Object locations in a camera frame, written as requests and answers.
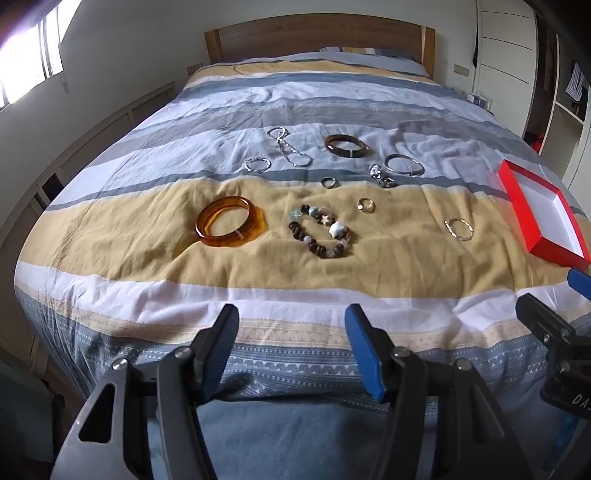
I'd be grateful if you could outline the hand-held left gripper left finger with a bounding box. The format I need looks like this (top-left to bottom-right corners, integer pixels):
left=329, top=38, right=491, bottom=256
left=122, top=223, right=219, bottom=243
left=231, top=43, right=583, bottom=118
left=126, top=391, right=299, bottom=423
left=51, top=302, right=241, bottom=480

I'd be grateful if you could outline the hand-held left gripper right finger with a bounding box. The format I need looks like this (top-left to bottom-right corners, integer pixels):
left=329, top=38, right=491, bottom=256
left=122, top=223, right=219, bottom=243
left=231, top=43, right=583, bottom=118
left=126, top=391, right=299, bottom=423
left=344, top=302, right=525, bottom=480

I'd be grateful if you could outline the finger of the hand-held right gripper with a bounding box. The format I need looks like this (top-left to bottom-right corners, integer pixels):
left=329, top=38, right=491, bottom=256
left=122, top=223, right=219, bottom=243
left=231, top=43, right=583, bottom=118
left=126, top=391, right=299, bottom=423
left=567, top=268, right=591, bottom=303
left=516, top=293, right=583, bottom=356

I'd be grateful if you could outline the red shallow box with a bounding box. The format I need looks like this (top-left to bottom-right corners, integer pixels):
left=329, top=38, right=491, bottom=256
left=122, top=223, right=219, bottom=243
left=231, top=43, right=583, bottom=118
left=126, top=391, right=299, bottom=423
left=498, top=159, right=591, bottom=271

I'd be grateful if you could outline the beaded shell bracelet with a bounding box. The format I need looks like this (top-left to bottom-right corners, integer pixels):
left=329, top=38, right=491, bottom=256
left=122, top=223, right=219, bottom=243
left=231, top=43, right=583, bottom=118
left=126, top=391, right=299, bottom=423
left=288, top=204, right=354, bottom=260

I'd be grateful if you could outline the amber resin bangle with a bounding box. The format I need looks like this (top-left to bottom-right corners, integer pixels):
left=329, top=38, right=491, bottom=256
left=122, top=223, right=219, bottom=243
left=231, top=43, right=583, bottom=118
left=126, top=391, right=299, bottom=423
left=195, top=196, right=267, bottom=247

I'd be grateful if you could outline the gold chain bracelet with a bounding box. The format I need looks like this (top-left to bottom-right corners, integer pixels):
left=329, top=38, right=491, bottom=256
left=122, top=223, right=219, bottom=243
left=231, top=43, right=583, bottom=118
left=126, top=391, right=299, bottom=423
left=444, top=218, right=475, bottom=241

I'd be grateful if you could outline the small crystal watch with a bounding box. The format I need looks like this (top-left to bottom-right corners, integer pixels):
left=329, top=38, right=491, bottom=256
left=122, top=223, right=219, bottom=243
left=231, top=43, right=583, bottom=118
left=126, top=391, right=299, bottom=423
left=368, top=162, right=397, bottom=188

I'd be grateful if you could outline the thin silver bangle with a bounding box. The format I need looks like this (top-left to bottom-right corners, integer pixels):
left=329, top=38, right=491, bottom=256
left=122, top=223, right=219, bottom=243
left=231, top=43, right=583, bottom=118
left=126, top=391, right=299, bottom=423
left=384, top=154, right=424, bottom=176

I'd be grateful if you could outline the striped hanging garment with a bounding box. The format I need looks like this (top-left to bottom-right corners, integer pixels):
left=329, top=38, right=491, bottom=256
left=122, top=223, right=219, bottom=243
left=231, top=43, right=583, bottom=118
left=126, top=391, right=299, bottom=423
left=566, top=60, right=589, bottom=104

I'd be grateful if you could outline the wooden nightstand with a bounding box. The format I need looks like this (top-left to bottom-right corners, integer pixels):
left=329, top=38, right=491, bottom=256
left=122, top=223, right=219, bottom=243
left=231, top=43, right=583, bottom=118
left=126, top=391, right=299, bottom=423
left=462, top=92, right=497, bottom=114

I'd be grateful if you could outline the dark brown bangle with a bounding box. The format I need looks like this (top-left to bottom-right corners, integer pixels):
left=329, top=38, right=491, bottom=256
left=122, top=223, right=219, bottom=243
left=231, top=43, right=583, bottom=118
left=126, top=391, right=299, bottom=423
left=323, top=134, right=370, bottom=158

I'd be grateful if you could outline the striped bed blanket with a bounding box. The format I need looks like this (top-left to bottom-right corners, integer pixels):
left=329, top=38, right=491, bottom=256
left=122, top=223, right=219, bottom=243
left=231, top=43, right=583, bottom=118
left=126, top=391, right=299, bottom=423
left=14, top=50, right=591, bottom=480

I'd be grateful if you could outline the white wardrobe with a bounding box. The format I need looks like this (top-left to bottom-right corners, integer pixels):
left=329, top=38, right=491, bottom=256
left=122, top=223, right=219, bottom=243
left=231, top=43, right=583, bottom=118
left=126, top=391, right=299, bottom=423
left=473, top=0, right=591, bottom=199

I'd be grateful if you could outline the striped pillow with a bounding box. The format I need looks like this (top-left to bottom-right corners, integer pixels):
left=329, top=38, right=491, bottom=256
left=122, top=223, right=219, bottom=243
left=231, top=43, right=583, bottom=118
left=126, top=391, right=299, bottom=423
left=318, top=45, right=419, bottom=61

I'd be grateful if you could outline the wooden headboard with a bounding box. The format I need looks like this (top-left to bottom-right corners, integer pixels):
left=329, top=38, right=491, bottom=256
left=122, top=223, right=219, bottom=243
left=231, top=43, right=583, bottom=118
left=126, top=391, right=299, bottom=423
left=204, top=25, right=436, bottom=77

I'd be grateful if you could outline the window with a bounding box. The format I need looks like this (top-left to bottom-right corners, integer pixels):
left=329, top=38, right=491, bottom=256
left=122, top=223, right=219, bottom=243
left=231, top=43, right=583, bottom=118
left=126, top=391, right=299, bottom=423
left=0, top=0, right=84, bottom=109

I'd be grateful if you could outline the silver chain bracelet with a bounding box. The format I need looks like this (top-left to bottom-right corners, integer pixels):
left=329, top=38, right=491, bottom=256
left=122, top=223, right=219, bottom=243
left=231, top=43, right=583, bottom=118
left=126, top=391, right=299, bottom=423
left=267, top=127, right=314, bottom=168

